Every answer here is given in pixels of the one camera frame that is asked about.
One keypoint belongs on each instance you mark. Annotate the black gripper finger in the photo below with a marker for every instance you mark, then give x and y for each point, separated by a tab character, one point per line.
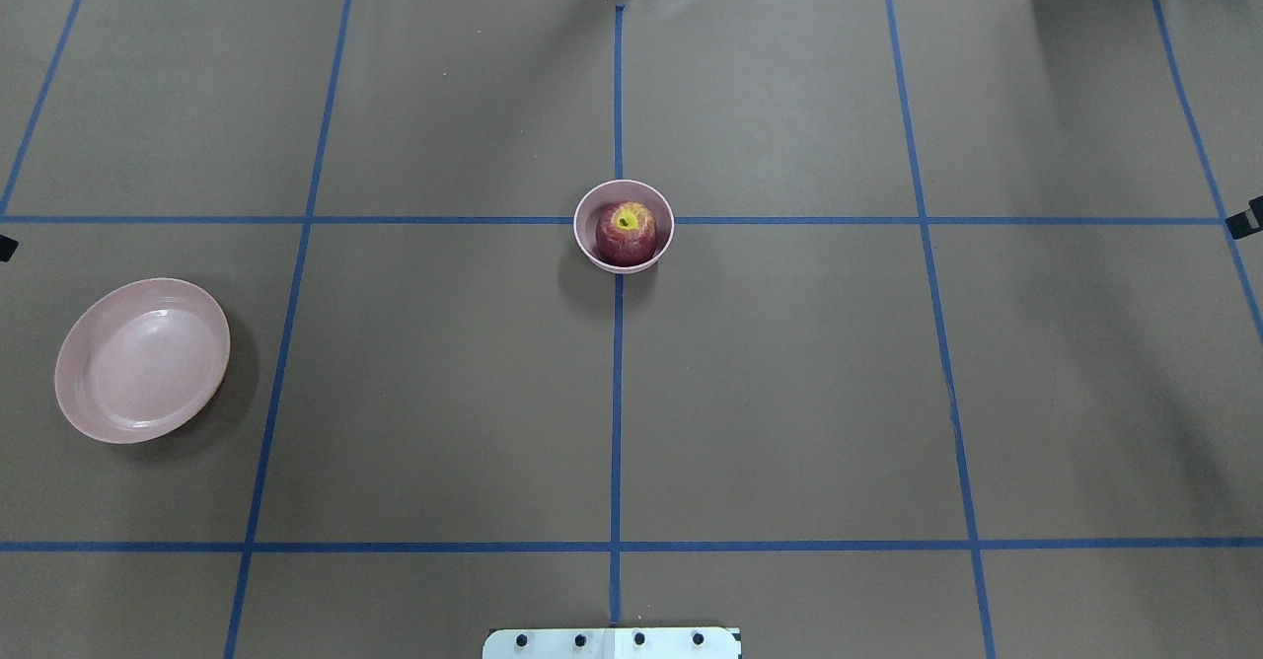
8	247
1247	222

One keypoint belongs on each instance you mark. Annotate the pink plate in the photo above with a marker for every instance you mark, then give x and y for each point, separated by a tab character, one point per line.
142	361

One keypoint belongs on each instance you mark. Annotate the white camera stand base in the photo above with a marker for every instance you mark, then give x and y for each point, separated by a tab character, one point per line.
615	642

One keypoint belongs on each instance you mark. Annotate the red apple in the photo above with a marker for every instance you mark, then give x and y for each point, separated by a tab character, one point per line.
626	234

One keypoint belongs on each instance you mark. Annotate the pink bowl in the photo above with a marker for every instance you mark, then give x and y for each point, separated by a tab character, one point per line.
614	191

